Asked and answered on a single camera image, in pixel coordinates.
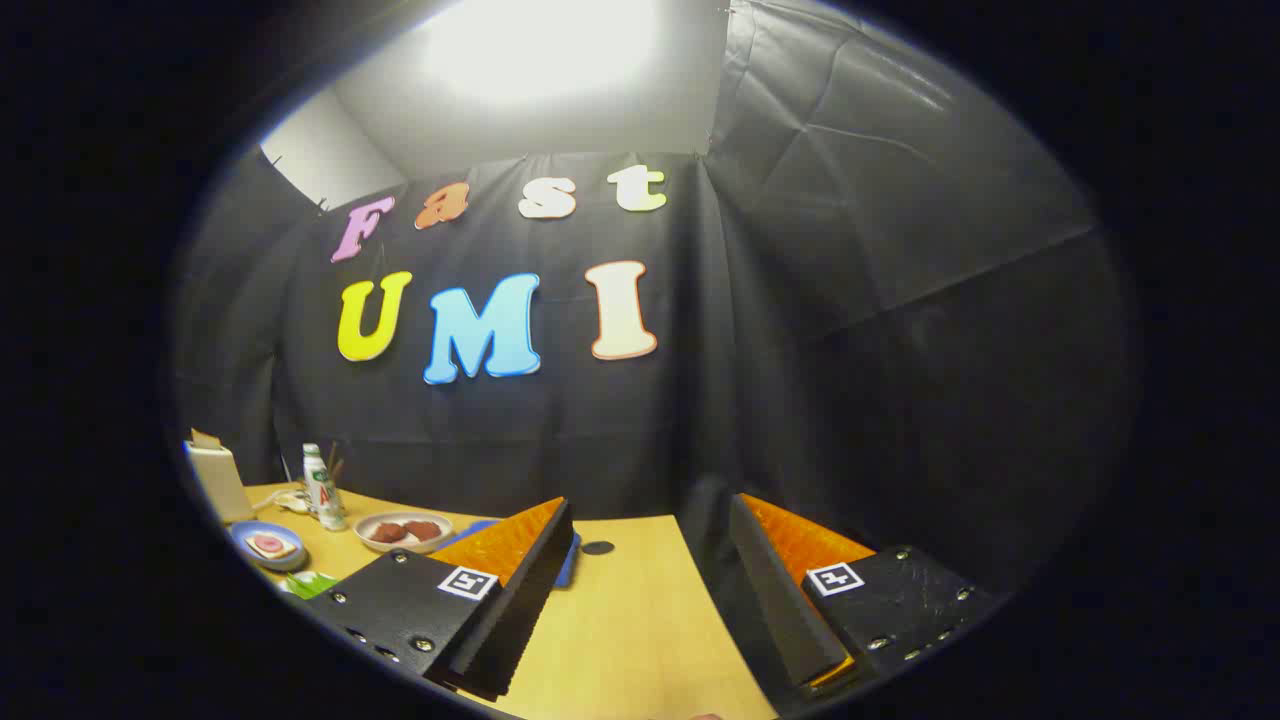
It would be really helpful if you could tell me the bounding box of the blue round plate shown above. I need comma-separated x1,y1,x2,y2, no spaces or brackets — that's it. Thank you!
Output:
230,520,308,573

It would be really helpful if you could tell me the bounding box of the blue folded towel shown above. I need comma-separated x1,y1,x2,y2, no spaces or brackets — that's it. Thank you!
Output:
440,518,581,589

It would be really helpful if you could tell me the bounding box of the white drink bottle green cap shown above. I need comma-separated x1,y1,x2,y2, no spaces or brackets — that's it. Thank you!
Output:
302,443,348,531

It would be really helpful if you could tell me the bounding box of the cream white toaster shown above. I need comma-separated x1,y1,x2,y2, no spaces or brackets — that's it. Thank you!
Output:
185,430,256,523

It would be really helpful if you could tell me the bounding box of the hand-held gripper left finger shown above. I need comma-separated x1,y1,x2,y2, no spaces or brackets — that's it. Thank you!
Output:
298,497,577,703

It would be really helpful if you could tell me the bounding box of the beige round plate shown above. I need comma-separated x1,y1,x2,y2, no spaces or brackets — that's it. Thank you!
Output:
354,511,454,554

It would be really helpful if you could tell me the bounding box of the black backdrop cloth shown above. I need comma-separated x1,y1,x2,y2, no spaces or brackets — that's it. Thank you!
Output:
170,0,1141,641

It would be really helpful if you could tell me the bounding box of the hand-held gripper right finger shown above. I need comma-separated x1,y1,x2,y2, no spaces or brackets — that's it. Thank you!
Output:
728,493,1001,701

